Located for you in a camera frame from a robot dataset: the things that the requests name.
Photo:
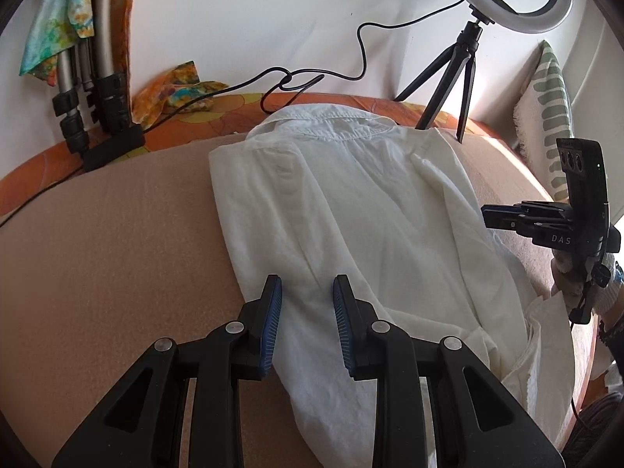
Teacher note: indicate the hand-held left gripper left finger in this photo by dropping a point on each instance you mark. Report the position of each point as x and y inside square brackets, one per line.
[270, 331]

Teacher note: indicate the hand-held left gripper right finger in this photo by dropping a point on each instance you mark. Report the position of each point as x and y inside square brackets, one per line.
[342, 331]

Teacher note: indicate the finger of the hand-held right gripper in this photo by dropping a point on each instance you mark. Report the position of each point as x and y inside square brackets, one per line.
[504, 218]

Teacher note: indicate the white shirt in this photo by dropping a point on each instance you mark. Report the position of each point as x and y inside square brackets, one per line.
[365, 204]

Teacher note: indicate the person's right forearm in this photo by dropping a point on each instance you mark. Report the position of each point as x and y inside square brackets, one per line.
[615, 331]

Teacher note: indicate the person's right hand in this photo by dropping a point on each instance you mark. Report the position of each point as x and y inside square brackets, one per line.
[565, 278]

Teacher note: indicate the green striped pillow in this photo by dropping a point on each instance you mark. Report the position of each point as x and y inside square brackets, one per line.
[541, 122]

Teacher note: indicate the small black tripod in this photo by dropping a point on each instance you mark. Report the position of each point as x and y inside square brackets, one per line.
[470, 39]

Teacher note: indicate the orange floral bed sheet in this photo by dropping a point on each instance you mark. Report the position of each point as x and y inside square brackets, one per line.
[219, 119]

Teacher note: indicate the person's striped pants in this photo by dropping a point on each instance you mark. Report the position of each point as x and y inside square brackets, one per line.
[599, 429]

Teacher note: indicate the orange green patterned cloth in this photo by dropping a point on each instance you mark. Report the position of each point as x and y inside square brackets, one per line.
[170, 87]

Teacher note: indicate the folded silver tripod stand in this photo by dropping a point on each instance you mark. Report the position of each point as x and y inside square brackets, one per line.
[109, 102]

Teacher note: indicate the colourful tie-dye scarf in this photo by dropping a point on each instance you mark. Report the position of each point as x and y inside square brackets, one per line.
[48, 34]

